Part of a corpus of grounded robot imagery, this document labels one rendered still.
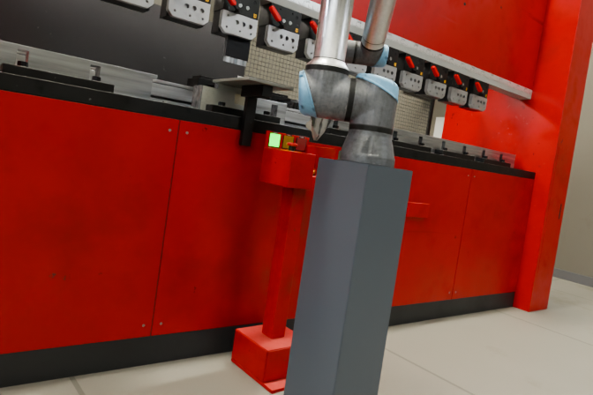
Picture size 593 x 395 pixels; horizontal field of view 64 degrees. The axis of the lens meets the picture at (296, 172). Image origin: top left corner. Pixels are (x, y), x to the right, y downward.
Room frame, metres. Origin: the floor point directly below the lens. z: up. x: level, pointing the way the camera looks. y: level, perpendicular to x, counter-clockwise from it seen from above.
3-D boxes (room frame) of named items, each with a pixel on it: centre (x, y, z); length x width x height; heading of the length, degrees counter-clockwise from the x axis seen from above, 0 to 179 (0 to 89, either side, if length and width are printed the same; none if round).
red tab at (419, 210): (2.32, -0.62, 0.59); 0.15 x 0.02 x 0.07; 127
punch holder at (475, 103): (2.78, -0.96, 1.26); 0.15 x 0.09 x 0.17; 127
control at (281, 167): (1.67, 0.00, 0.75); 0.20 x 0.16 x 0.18; 130
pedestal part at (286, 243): (1.67, 0.00, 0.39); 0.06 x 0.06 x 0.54; 40
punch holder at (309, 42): (2.05, 0.00, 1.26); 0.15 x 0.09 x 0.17; 127
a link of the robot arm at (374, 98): (1.26, -0.17, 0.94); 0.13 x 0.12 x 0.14; 88
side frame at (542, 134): (3.34, -1.41, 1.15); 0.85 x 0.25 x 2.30; 37
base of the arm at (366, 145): (1.26, -0.18, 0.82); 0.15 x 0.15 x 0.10
